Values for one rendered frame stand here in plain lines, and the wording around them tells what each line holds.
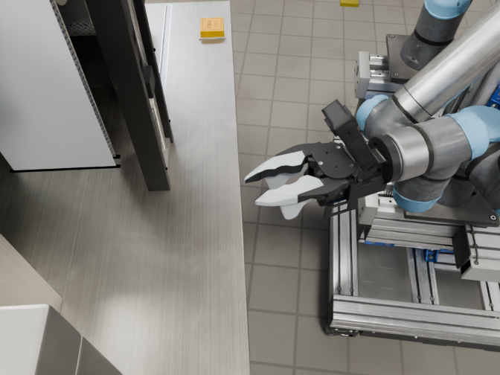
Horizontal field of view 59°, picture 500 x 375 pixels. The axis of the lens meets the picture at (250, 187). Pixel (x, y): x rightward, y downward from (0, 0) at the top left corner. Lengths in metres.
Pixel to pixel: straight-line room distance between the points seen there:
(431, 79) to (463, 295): 1.12
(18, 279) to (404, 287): 1.31
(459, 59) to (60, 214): 0.84
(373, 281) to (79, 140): 1.14
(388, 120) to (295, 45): 2.10
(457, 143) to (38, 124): 0.79
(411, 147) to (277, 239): 1.36
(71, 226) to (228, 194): 0.35
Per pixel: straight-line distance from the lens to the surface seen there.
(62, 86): 0.93
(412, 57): 1.50
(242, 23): 3.05
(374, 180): 0.67
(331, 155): 0.62
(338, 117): 0.56
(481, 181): 1.03
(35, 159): 1.12
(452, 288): 1.79
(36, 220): 1.06
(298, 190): 0.58
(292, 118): 2.41
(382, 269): 1.73
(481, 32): 0.81
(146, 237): 0.96
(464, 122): 0.71
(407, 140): 0.66
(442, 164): 0.70
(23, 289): 0.80
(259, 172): 0.60
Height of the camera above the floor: 1.72
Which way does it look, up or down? 55 degrees down
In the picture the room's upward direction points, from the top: straight up
